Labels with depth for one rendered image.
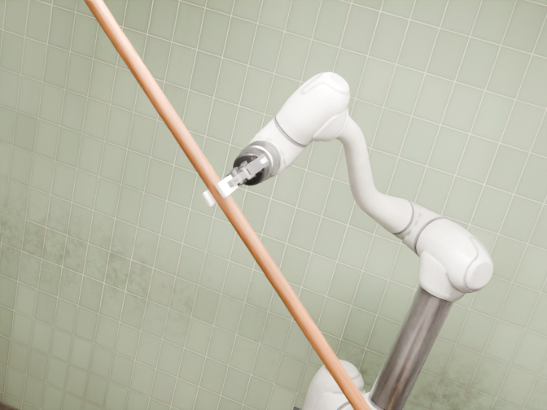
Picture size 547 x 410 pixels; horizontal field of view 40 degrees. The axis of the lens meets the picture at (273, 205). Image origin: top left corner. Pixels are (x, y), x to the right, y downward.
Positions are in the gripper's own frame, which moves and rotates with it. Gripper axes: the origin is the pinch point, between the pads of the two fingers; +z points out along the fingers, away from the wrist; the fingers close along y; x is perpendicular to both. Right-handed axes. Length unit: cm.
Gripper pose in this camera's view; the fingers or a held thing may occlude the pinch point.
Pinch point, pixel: (219, 190)
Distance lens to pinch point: 148.7
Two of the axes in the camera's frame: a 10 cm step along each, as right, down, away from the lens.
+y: -7.8, 4.7, 4.2
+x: -5.5, -8.3, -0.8
